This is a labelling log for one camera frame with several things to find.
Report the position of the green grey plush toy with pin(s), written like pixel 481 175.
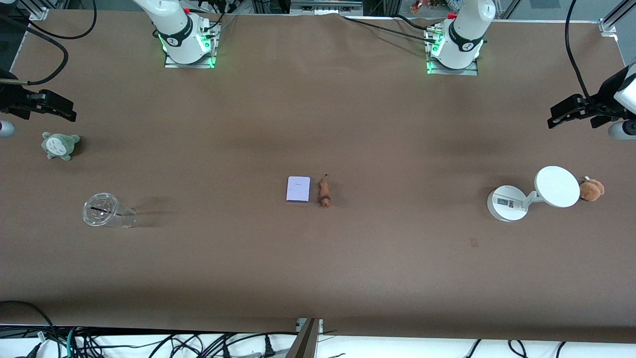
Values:
pixel 59 145

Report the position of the clear plastic cup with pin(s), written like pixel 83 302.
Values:
pixel 102 210

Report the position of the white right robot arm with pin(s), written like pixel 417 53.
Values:
pixel 184 44

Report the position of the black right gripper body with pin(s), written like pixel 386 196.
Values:
pixel 12 99

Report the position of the white round desk lamp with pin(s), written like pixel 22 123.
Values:
pixel 556 186

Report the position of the lavender phone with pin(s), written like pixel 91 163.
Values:
pixel 298 189

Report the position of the aluminium profile beam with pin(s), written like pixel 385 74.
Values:
pixel 305 343

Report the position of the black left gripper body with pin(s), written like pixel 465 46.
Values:
pixel 604 97

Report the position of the brown plush toy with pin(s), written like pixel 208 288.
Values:
pixel 591 190

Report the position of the aluminium corner bracket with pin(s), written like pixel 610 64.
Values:
pixel 39 14
pixel 608 27

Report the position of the grey metal device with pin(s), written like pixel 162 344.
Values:
pixel 325 7

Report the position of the brown lion statue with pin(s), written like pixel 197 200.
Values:
pixel 324 191

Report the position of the black power plug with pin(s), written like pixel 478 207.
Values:
pixel 269 348

